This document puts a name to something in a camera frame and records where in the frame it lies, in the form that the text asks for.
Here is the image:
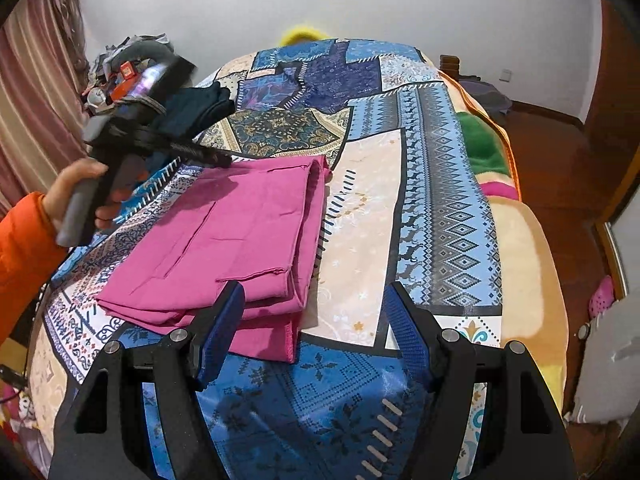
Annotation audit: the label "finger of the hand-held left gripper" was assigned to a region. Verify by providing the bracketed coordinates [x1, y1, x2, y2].
[142, 127, 233, 168]

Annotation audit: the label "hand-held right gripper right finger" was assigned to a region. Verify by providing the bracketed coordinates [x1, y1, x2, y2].
[382, 280, 573, 480]

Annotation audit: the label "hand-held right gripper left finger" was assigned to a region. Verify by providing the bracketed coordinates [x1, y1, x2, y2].
[47, 280, 246, 480]

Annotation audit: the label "pink pants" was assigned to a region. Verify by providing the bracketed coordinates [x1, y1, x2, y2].
[95, 156, 333, 363]

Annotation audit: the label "person's left forearm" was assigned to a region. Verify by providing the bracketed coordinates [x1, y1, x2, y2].
[0, 192, 68, 346]

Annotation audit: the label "person's left hand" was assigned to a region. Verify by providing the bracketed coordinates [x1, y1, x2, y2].
[42, 157, 132, 231]

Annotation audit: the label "dark folded garment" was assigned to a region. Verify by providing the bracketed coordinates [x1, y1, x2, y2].
[157, 82, 236, 143]

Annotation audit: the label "red box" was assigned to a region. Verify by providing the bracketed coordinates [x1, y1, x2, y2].
[111, 62, 142, 100]

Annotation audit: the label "pile of clothes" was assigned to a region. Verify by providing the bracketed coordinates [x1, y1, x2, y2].
[87, 34, 173, 78]

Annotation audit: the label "grey neck pillow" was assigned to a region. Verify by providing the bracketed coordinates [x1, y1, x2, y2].
[117, 42, 172, 68]

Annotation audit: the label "striped pink curtain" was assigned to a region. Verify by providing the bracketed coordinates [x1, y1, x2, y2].
[0, 0, 96, 211]

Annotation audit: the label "plush fleece blanket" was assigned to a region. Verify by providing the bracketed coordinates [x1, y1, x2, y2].
[435, 67, 571, 421]

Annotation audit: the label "blue patchwork bedspread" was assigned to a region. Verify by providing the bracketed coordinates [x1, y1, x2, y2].
[27, 37, 503, 480]

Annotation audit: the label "pink slipper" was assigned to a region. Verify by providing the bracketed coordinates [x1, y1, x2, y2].
[587, 275, 616, 317]

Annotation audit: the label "pink plastic item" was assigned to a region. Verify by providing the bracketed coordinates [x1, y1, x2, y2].
[0, 380, 37, 432]

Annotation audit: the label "grey cloth on floor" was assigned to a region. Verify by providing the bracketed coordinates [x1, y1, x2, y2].
[459, 79, 512, 113]

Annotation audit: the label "small wooden stool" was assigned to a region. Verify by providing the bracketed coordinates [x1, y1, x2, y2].
[439, 54, 462, 81]

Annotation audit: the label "brown wooden door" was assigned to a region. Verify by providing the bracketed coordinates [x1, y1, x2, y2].
[582, 0, 640, 141]

